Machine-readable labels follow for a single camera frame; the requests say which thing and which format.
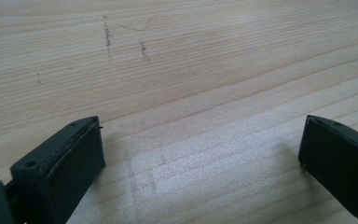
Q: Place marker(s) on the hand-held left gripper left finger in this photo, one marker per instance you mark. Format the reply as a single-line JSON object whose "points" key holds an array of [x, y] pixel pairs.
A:
{"points": [[60, 169]]}

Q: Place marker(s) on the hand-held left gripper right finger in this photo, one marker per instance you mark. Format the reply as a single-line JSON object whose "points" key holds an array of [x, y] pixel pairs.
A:
{"points": [[341, 161]]}

